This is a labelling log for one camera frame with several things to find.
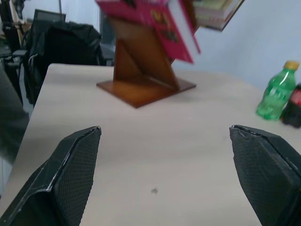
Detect black jacket on chair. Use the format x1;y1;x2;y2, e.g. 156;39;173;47
24;22;106;105

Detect pink hardcover book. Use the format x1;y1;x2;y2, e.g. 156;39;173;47
95;0;202;64

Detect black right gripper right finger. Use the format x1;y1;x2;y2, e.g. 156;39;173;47
229;124;301;226

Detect black office chair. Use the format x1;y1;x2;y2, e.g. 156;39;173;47
0;48;29;71

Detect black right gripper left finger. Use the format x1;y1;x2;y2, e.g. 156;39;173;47
0;126;102;226

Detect stack of pale books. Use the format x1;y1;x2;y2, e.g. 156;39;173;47
192;0;238;29

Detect wooden bookshelf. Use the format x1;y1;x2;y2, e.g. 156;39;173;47
96;0;245;109

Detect green plastic soda bottle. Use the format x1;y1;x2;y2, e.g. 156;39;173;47
255;60;301;121

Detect dark cola bottle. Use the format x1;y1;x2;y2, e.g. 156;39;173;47
279;82;301;129

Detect dark monitor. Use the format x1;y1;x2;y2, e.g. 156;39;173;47
32;8;67;24

